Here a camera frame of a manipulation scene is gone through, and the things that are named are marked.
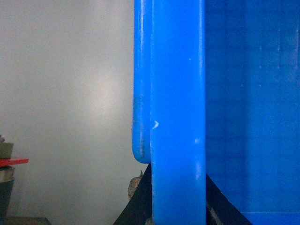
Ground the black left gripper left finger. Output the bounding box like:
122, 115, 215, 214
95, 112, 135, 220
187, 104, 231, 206
114, 165, 153, 225

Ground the large blue plastic crate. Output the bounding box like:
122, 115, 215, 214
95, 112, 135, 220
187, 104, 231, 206
132, 0, 300, 225

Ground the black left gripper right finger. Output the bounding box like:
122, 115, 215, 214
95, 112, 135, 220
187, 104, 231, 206
206, 175, 252, 225

